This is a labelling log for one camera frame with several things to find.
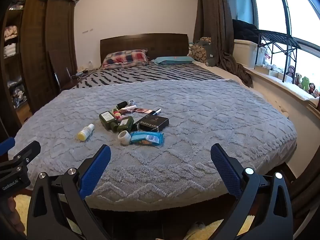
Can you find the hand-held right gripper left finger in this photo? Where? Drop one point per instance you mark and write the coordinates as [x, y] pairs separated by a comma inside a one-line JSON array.
[[96, 170]]

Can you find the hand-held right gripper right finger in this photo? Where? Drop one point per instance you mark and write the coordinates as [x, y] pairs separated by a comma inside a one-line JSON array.
[[226, 172]]

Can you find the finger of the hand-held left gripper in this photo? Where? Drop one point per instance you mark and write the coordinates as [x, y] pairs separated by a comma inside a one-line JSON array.
[[6, 146], [27, 151]]

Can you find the yellow white small bottle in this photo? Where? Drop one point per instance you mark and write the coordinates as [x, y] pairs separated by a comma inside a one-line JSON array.
[[85, 133]]

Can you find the white small jar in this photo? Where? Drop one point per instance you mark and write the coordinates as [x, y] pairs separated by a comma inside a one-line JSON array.
[[124, 138]]

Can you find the green bottle with label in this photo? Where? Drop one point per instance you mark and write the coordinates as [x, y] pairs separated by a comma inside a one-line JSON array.
[[108, 121], [125, 126]]

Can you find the colourful bead toy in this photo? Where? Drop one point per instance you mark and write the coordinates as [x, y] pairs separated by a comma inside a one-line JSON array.
[[117, 114]]

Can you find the blue snack packet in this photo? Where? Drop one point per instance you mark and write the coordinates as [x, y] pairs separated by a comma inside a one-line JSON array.
[[147, 138]]

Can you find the black capped small bottle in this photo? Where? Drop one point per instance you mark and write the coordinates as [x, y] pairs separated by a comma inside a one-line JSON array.
[[122, 104]]

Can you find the black box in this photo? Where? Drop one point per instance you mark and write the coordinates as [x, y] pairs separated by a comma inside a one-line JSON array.
[[152, 124]]

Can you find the silver foil piece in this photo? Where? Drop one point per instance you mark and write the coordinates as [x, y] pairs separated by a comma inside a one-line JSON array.
[[131, 102]]

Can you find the black silver tube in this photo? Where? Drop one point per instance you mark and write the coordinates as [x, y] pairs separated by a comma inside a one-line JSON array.
[[156, 111]]

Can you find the person's left hand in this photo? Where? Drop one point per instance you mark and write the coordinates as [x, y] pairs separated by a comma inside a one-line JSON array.
[[15, 212]]

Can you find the cream fluffy rug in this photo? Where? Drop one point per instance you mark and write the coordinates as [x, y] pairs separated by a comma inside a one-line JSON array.
[[21, 205]]

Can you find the grey white patterned pillow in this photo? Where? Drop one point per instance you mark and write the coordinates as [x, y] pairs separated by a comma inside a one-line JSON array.
[[200, 130]]

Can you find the black striped bedsheet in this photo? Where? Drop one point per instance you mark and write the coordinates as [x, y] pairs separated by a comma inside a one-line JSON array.
[[150, 73]]

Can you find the folded clothes pile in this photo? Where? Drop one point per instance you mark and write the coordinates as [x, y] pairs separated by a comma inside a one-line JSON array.
[[10, 33]]

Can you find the wooden wardrobe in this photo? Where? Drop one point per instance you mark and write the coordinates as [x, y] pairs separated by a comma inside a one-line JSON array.
[[60, 42]]

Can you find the plaid pillow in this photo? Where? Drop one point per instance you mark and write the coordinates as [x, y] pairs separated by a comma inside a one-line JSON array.
[[125, 57]]

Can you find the brown monkey plush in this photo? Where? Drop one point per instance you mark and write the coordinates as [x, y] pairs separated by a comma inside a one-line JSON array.
[[290, 72]]

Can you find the green frog plush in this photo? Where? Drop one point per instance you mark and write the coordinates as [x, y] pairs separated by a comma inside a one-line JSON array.
[[305, 82]]

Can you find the red monkey plush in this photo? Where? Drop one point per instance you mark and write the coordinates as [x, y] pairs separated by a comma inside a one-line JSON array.
[[313, 89]]

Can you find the white storage box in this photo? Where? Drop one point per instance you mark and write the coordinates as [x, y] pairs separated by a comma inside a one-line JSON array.
[[246, 52]]

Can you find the patterned bag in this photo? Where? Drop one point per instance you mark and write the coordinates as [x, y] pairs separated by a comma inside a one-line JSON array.
[[198, 51]]

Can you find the teal pillow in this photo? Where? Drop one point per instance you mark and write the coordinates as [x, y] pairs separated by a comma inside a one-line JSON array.
[[172, 60]]

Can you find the wooden headboard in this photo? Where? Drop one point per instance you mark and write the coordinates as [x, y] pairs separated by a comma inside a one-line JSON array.
[[150, 43]]

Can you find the dark blanket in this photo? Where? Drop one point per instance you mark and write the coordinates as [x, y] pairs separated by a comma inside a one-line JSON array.
[[243, 30]]

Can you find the black metal rack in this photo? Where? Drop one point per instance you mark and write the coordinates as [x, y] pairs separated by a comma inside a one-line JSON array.
[[280, 36]]

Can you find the brown curtain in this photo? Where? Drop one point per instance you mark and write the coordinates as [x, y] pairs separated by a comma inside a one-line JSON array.
[[212, 17]]

